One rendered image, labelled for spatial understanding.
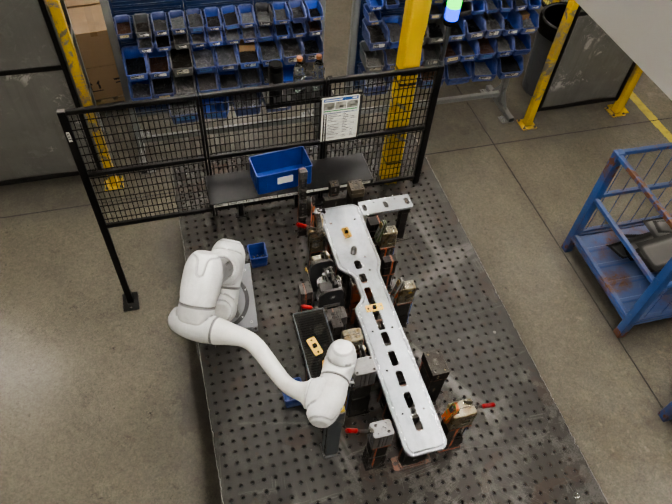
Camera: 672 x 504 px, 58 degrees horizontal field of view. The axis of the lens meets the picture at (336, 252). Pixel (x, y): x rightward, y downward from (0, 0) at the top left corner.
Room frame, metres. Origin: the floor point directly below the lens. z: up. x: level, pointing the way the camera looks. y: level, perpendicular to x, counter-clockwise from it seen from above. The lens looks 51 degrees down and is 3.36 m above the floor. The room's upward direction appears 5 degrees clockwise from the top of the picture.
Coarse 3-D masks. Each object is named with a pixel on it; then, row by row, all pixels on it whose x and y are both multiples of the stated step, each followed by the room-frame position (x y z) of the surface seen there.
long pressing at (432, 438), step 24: (336, 216) 2.15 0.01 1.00; (360, 216) 2.17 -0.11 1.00; (336, 240) 1.99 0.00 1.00; (360, 240) 2.00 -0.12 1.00; (336, 264) 1.83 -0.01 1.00; (360, 288) 1.70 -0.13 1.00; (384, 288) 1.72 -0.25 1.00; (360, 312) 1.56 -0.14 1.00; (384, 312) 1.58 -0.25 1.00; (384, 360) 1.32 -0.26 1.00; (408, 360) 1.33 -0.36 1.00; (384, 384) 1.21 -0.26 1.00; (408, 384) 1.22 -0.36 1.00; (408, 408) 1.11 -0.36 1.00; (432, 408) 1.12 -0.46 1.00; (408, 432) 1.00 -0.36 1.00; (432, 432) 1.01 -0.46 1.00
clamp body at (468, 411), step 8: (464, 400) 1.14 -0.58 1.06; (464, 408) 1.10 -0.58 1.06; (472, 408) 1.11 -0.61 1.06; (456, 416) 1.06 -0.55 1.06; (464, 416) 1.07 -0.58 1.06; (472, 416) 1.08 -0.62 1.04; (448, 424) 1.06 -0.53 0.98; (456, 424) 1.06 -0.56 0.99; (464, 424) 1.07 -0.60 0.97; (448, 432) 1.06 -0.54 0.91; (456, 432) 1.07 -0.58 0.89; (448, 440) 1.06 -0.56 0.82; (456, 440) 1.07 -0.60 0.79; (448, 448) 1.07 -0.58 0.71; (456, 448) 1.08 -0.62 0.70
